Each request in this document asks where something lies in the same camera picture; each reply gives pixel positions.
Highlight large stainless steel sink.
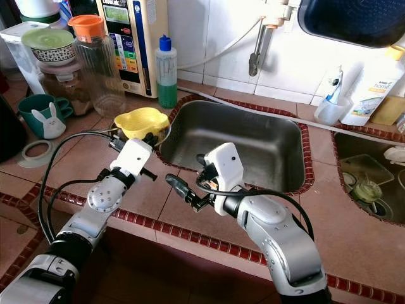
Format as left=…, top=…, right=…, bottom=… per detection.
left=158, top=100, right=304, bottom=194

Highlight small green cup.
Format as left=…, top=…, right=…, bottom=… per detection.
left=351, top=180, right=383, bottom=203

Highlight thin white hose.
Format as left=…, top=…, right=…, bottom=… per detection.
left=177, top=18, right=268, bottom=70

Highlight small steel sink with dishes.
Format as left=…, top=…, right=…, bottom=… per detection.
left=332, top=130, right=405, bottom=225

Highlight black kettle appliance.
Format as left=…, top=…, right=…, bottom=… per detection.
left=0, top=95, right=16, bottom=162

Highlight yellow plastic dish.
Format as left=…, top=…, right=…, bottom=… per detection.
left=114, top=107, right=170, bottom=141

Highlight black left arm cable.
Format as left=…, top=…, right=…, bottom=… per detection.
left=37, top=130, right=121, bottom=244

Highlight grey hanging tap spout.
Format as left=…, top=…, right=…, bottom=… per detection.
left=249, top=19, right=271, bottom=77

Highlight white wall tap fixture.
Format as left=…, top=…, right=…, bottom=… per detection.
left=266, top=0, right=301, bottom=29

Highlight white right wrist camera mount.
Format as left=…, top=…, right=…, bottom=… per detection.
left=206, top=142, right=247, bottom=216

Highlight dark blue basin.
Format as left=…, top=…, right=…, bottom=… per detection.
left=297, top=0, right=405, bottom=48

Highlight white canister green base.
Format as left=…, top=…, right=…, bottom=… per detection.
left=16, top=0, right=64, bottom=25

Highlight green soap bottle blue cap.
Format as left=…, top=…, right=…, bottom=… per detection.
left=156, top=35, right=179, bottom=110

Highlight cream water ionizer appliance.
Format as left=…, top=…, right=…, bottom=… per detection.
left=98, top=0, right=168, bottom=99

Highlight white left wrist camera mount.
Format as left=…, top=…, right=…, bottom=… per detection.
left=111, top=137, right=159, bottom=178

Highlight yellow sponge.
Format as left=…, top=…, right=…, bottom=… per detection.
left=370, top=95, right=405, bottom=125

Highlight glass jar brown contents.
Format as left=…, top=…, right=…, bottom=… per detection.
left=38, top=60, right=92, bottom=117

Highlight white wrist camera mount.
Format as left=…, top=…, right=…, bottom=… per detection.
left=111, top=137, right=159, bottom=178
left=206, top=142, right=247, bottom=216

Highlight clear container white lid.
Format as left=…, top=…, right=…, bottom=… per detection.
left=1, top=22, right=48, bottom=96

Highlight white blue toothbrush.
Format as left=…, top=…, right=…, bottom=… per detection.
left=326, top=65, right=346, bottom=105

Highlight clear plastic cup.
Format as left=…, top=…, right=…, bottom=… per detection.
left=315, top=95, right=352, bottom=125

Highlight clear square food container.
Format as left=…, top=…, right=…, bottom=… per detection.
left=342, top=154, right=396, bottom=191

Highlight clear pitcher orange lid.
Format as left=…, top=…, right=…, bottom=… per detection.
left=68, top=15, right=126, bottom=117

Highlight white detergent bottle yellow cap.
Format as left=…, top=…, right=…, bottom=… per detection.
left=342, top=44, right=405, bottom=126

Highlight patterned bowl green lid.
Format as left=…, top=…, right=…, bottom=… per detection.
left=21, top=28, right=77, bottom=66

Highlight teal mug white rabbit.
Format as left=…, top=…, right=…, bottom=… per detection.
left=18, top=94, right=73, bottom=140

